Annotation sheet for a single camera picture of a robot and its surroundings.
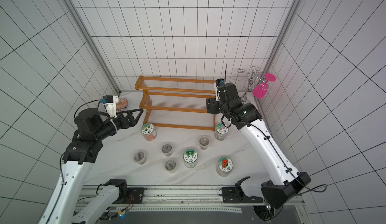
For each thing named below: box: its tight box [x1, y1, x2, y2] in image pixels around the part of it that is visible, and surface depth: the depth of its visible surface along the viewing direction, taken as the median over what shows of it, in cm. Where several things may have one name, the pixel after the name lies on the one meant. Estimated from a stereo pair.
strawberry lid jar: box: [215, 156, 234, 178], surface depth 77 cm
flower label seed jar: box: [214, 123, 229, 141], surface depth 90 cm
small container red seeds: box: [161, 142, 173, 157], surface depth 85 cm
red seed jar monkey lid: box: [140, 123, 157, 142], surface depth 90 cm
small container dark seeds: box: [133, 150, 148, 165], surface depth 82 cm
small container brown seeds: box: [164, 158, 177, 174], surface depth 79 cm
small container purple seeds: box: [199, 135, 210, 151], surface depth 87 cm
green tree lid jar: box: [182, 148, 199, 169], surface depth 79 cm
